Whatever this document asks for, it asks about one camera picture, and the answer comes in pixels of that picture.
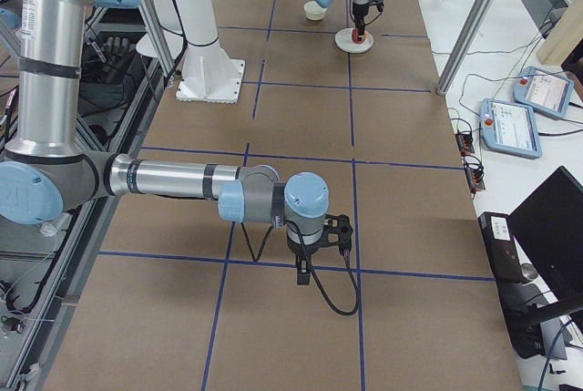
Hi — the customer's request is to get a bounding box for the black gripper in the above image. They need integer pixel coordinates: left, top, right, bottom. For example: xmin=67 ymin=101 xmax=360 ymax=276
xmin=353 ymin=3 xmax=368 ymax=43
xmin=291 ymin=241 xmax=316 ymax=285

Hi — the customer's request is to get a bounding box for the red yellow apple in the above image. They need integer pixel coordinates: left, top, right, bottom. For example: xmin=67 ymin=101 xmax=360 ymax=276
xmin=352 ymin=28 xmax=367 ymax=45

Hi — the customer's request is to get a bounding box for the white round plate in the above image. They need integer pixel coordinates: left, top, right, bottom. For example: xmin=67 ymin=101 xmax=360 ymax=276
xmin=334 ymin=27 xmax=374 ymax=54

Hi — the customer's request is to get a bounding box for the white small bowl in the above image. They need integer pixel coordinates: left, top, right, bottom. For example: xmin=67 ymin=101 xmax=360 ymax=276
xmin=303 ymin=1 xmax=327 ymax=22

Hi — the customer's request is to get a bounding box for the orange black connector block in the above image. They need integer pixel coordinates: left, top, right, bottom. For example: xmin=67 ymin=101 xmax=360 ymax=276
xmin=455 ymin=131 xmax=475 ymax=156

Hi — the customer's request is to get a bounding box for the near blue teach pendant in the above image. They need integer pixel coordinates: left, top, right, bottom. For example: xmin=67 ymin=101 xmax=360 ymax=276
xmin=479 ymin=98 xmax=542 ymax=159

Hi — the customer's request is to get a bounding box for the blue teach pendant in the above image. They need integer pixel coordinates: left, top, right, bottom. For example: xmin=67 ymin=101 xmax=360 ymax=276
xmin=513 ymin=66 xmax=574 ymax=119
xmin=479 ymin=98 xmax=542 ymax=159

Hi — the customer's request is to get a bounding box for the far blue teach pendant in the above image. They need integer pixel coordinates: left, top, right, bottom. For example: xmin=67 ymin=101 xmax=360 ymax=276
xmin=513 ymin=66 xmax=574 ymax=119

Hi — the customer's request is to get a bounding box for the black box device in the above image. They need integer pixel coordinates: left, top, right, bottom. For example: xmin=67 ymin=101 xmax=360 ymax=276
xmin=478 ymin=211 xmax=538 ymax=284

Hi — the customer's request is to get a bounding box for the wooden board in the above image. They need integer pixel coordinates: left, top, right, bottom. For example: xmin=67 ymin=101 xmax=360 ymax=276
xmin=537 ymin=0 xmax=583 ymax=66

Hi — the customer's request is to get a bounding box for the black monitor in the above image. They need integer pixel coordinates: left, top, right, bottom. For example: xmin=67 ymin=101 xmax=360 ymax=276
xmin=508 ymin=166 xmax=582 ymax=299

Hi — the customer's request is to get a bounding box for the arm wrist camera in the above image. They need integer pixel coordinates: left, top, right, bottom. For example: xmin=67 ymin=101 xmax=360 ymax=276
xmin=369 ymin=0 xmax=384 ymax=13

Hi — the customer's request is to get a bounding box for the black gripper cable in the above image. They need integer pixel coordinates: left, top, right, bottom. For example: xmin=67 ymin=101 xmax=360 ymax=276
xmin=240 ymin=220 xmax=359 ymax=316

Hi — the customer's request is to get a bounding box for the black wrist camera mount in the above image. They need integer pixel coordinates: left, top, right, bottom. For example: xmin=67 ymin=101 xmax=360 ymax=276
xmin=320 ymin=214 xmax=353 ymax=259

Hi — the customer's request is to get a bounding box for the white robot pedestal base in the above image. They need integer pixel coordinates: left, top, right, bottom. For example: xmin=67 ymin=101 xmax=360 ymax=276
xmin=175 ymin=0 xmax=245 ymax=104

